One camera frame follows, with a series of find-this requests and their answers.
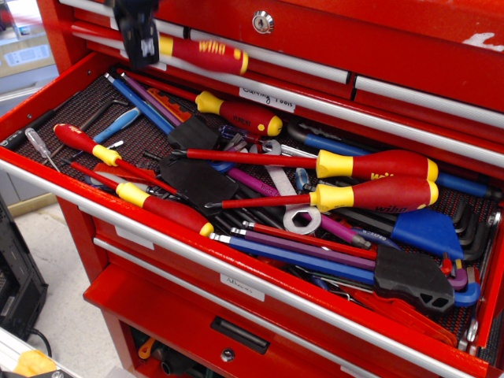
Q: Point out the magenta hex key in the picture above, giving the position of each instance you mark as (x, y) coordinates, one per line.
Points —
(281, 185)

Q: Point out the orange hex key holder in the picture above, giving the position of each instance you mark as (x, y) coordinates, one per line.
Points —
(173, 107)

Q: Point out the long red hex key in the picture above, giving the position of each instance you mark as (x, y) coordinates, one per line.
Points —
(315, 241)

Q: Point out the long blue hex key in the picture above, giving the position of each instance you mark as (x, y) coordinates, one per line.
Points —
(144, 108)
(464, 298)

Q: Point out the black device on floor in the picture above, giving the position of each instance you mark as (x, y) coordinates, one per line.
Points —
(23, 289)

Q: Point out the red yellow Wiha screwdriver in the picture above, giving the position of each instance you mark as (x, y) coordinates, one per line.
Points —
(207, 54)

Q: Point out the blue hex key holder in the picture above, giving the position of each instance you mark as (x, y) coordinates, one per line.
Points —
(429, 231)

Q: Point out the long purple hex key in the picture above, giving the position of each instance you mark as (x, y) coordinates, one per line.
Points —
(461, 277)

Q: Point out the large red yellow screwdriver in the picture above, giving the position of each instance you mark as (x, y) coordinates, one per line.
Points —
(395, 194)
(327, 164)

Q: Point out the blue black L hex key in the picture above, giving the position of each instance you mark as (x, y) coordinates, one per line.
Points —
(306, 135)

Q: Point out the black L hex key left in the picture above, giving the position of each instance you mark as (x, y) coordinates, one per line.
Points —
(90, 120)

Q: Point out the red yellow screwdriver front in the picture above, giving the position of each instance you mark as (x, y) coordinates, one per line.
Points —
(169, 210)

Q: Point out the red yellow screwdriver rear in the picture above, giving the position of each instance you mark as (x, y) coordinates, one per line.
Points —
(247, 116)

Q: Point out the blue handled tool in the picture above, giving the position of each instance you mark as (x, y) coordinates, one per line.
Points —
(122, 122)

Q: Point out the small red yellow screwdriver left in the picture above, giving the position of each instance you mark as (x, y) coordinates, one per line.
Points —
(75, 138)

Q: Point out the clear handle tester screwdriver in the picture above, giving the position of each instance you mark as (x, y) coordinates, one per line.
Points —
(34, 138)

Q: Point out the open red drawer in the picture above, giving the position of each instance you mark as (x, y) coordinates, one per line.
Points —
(244, 317)

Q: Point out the long blue hex key rear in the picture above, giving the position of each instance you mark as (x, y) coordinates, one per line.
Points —
(144, 108)

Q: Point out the red tool chest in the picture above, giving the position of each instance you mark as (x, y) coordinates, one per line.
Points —
(421, 76)

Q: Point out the red plastic holder front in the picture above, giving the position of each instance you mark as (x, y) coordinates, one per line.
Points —
(402, 312)

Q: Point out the large red yellow screwdriver upper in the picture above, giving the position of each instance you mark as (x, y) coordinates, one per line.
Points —
(327, 164)

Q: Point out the silver chest lock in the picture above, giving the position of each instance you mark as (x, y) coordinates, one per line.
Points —
(263, 22)

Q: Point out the black hex key holder right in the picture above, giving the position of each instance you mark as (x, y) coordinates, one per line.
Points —
(413, 278)

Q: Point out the large red yellow screwdriver lower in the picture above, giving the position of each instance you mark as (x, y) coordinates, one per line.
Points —
(395, 194)

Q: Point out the black hex key holder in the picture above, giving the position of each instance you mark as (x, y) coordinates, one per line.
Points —
(413, 278)
(198, 182)

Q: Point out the white cutting tools label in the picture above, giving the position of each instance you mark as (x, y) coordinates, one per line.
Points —
(267, 100)

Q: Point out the black hex key holder centre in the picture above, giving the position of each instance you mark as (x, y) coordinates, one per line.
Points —
(198, 182)

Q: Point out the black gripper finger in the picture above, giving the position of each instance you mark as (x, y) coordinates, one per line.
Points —
(135, 20)

